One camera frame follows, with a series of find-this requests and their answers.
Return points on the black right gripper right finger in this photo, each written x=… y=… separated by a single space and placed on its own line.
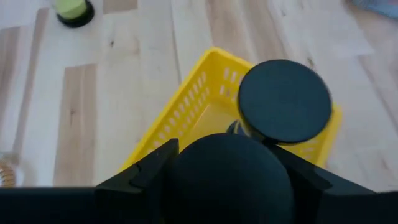
x=311 y=186

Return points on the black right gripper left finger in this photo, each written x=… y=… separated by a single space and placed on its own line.
x=149 y=174

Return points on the hourglass with black caps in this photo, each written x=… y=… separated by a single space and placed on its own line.
x=228 y=180

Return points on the blue sand hourglass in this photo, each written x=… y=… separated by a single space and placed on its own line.
x=284 y=101

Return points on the yellow plastic basket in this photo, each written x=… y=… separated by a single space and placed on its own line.
x=192 y=102

